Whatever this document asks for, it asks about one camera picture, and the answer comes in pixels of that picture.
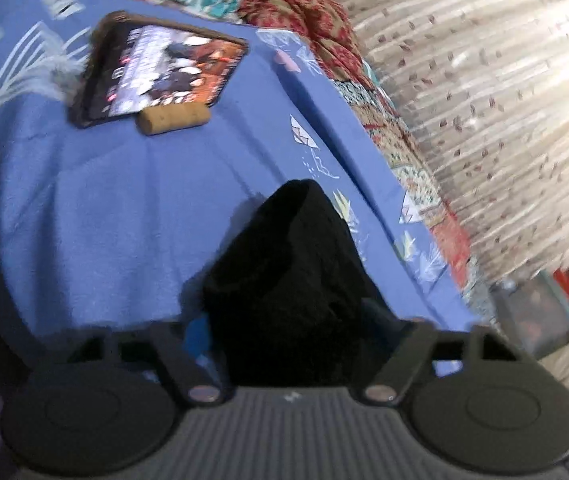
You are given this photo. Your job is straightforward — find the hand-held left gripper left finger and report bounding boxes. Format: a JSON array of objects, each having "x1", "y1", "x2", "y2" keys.
[{"x1": 67, "y1": 320, "x2": 230, "y2": 406}]

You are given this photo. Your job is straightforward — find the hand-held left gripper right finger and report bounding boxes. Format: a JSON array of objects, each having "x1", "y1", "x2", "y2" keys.
[{"x1": 359, "y1": 300, "x2": 523, "y2": 406}]

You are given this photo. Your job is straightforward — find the black pants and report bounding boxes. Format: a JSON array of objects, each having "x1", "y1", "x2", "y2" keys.
[{"x1": 202, "y1": 179, "x2": 415, "y2": 388}]

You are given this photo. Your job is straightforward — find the clear plastic container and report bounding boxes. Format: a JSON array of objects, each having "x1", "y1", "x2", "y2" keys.
[{"x1": 489, "y1": 270, "x2": 569, "y2": 361}]

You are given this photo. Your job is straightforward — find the blue printed bedsheet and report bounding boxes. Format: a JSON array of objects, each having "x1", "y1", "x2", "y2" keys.
[{"x1": 0, "y1": 0, "x2": 480, "y2": 396}]

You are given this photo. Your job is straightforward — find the tan cork cylinder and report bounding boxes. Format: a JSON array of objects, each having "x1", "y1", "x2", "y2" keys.
[{"x1": 138, "y1": 105, "x2": 211, "y2": 137}]

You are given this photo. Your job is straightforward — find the beige leaf print curtain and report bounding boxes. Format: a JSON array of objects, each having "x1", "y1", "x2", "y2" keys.
[{"x1": 305, "y1": 0, "x2": 569, "y2": 281}]

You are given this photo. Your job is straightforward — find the red patterned patchwork quilt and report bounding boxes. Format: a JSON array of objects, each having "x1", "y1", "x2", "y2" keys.
[{"x1": 234, "y1": 0, "x2": 495, "y2": 311}]

